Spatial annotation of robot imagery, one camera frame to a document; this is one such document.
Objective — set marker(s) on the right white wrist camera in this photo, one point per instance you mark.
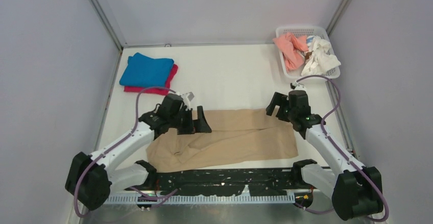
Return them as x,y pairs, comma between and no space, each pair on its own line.
297,86

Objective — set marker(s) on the white t shirt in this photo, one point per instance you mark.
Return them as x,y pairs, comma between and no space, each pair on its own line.
318,59

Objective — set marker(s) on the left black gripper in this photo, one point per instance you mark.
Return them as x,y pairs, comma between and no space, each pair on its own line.
197,125

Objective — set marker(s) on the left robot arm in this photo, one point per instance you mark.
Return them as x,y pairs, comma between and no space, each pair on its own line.
93,177

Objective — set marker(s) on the folded blue t shirt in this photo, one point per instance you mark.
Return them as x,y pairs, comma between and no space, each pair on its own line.
143,71

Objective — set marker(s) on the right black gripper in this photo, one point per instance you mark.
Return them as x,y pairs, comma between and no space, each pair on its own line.
282,100

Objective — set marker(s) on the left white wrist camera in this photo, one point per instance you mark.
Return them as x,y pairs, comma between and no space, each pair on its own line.
187,98

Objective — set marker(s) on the folded magenta t shirt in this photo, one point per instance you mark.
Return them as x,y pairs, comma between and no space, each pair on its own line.
160,90

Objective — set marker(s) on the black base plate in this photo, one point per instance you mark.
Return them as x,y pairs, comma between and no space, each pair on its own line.
226,182

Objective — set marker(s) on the white plastic basket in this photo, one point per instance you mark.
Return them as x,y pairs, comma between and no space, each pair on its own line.
299,30

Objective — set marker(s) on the pink t shirt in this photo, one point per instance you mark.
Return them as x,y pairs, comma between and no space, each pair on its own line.
292,48

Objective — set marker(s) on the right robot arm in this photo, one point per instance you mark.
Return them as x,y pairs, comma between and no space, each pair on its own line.
354,189

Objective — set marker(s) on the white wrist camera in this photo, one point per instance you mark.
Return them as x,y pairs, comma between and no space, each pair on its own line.
297,86
187,98

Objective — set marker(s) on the aluminium frame rail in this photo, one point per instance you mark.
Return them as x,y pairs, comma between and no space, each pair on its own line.
147,198

